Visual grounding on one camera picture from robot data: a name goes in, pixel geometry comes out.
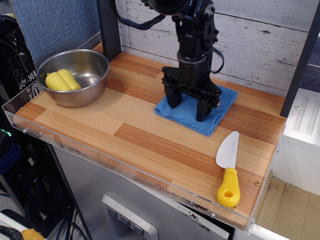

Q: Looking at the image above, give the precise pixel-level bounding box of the stainless steel bowl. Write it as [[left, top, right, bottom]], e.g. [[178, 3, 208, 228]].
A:
[[36, 49, 109, 108]]

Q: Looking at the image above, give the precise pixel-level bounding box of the left black vertical post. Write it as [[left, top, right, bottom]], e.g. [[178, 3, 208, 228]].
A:
[[96, 0, 122, 61]]

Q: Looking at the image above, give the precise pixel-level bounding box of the yellow toy pepper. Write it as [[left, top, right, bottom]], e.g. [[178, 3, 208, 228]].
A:
[[45, 69, 82, 91]]

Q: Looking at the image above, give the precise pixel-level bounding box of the blue fabric panel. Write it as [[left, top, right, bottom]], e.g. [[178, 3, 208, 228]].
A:
[[10, 0, 101, 68]]

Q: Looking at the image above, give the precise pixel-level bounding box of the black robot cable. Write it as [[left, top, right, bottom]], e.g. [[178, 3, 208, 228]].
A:
[[109, 0, 225, 75]]

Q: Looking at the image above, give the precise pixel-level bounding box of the white ribbed box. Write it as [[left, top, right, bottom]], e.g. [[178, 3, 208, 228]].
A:
[[270, 88, 320, 195]]

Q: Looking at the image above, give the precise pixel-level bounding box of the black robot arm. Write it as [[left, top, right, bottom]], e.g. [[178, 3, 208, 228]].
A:
[[144, 0, 222, 122]]

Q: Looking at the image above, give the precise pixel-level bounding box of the yellow crumpled object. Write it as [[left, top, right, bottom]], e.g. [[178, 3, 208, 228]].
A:
[[21, 228, 45, 240]]

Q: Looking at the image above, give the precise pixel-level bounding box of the stainless steel cabinet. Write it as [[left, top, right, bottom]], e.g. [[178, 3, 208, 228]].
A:
[[53, 146, 234, 240]]

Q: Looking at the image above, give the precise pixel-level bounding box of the white yellow toy knife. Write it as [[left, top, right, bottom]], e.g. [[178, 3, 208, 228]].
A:
[[216, 131, 241, 208]]

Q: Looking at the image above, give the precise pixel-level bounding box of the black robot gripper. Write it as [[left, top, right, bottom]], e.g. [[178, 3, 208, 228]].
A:
[[162, 57, 222, 122]]

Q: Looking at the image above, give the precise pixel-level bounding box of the blue cloth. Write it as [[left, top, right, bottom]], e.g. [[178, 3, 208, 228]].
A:
[[154, 86, 238, 137]]

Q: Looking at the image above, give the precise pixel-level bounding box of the right black vertical post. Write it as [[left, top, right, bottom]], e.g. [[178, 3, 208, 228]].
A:
[[280, 2, 320, 118]]

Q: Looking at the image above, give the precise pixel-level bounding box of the black plastic crate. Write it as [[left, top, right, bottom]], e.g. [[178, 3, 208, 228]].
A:
[[0, 23, 36, 103]]

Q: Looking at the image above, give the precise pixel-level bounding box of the clear acrylic table guard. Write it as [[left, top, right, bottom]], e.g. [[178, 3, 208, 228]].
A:
[[1, 32, 287, 235]]

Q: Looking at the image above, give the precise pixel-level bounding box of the black vertical post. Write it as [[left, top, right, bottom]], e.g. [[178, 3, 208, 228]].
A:
[[96, 0, 122, 61], [280, 2, 320, 118]]

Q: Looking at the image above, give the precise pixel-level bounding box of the grey control panel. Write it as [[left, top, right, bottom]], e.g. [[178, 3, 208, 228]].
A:
[[101, 194, 159, 240]]

